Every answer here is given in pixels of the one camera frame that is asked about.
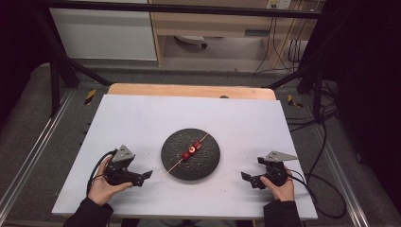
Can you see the red hawthorn fruit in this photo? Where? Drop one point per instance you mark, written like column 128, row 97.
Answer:
column 186, row 155
column 191, row 149
column 197, row 145

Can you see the wooden table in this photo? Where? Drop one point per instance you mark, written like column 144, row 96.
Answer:
column 192, row 91

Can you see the black textured plate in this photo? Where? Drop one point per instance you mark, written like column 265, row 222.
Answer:
column 201, row 167

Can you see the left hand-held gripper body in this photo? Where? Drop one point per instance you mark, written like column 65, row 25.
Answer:
column 121, row 171

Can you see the person's right hand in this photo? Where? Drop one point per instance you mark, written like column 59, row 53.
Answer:
column 282, row 192

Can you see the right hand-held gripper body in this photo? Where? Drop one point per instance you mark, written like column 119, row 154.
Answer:
column 275, row 171

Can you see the white cabinet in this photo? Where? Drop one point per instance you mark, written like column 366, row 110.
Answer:
column 104, row 34

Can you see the aluminium rail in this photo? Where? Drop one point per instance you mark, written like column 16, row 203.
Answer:
column 31, row 148
column 342, row 179

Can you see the wooden skewer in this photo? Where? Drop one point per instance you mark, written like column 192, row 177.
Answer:
column 172, row 170

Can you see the black metal frame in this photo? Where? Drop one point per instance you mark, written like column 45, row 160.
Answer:
column 189, row 8

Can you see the white power strip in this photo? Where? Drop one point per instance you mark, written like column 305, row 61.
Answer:
column 279, row 3

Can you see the white chair base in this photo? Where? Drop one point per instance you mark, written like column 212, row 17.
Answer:
column 190, row 39

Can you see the person's left hand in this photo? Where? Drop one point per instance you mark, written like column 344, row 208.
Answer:
column 101, row 189

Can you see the light wooden desk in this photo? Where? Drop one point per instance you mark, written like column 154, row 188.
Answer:
column 220, row 26

